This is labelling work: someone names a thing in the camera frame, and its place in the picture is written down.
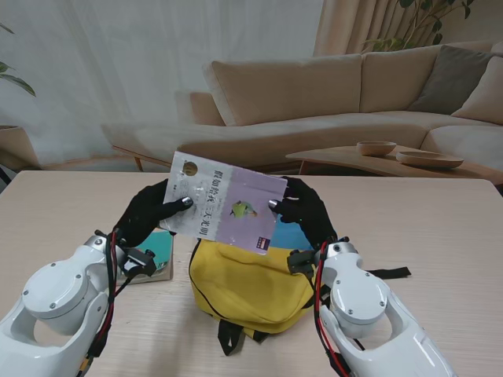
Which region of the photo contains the grey cushion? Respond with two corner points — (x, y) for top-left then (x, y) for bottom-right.
(410, 45), (494, 115)

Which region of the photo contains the light wooden planter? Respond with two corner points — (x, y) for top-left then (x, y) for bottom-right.
(0, 125), (40, 170)

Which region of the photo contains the purple and white bird book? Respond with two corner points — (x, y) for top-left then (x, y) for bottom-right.
(159, 150), (288, 256)

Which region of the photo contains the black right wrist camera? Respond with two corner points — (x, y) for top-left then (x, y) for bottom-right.
(286, 249), (318, 278)

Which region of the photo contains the red black right arm cable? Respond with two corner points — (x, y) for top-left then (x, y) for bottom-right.
(310, 239), (354, 377)

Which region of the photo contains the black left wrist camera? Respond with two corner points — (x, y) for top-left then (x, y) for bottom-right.
(121, 247), (157, 278)

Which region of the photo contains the beige curtain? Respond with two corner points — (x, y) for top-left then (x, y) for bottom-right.
(313, 0), (503, 58)

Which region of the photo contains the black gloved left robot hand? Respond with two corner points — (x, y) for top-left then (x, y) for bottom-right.
(113, 179), (194, 249)

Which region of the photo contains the beige cushion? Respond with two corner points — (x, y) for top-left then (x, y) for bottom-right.
(451, 56), (503, 126)

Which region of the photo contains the wide shallow wooden bowl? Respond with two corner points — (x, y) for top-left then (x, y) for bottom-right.
(395, 151), (465, 170)

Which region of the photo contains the wooden coffee table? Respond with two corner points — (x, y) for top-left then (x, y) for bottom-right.
(285, 144), (503, 185)

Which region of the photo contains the variegated leaf plant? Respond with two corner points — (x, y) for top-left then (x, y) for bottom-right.
(0, 24), (37, 98)

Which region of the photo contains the beige sofa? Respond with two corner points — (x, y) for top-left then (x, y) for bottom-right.
(101, 38), (503, 176)

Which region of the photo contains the white sheer curtain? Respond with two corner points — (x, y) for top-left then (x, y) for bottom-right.
(0, 0), (325, 170)

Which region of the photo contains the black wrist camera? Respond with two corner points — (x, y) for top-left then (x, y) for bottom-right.
(286, 249), (318, 278)
(121, 247), (157, 278)

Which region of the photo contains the blue and yellow school bag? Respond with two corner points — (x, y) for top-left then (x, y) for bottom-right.
(188, 214), (412, 357)

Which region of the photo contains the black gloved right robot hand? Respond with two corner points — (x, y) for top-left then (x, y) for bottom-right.
(268, 176), (338, 251)

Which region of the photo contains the tall green leafy plant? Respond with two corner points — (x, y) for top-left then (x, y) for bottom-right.
(363, 0), (476, 52)

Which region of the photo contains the red black arm cable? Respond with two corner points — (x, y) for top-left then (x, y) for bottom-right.
(74, 231), (133, 377)
(310, 239), (354, 377)

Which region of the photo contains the small wooden bowl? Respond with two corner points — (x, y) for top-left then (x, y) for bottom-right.
(356, 141), (398, 157)

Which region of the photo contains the teal and white book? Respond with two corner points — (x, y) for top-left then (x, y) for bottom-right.
(127, 229), (175, 284)

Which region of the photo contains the red black left arm cable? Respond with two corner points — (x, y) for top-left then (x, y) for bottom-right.
(74, 231), (133, 377)

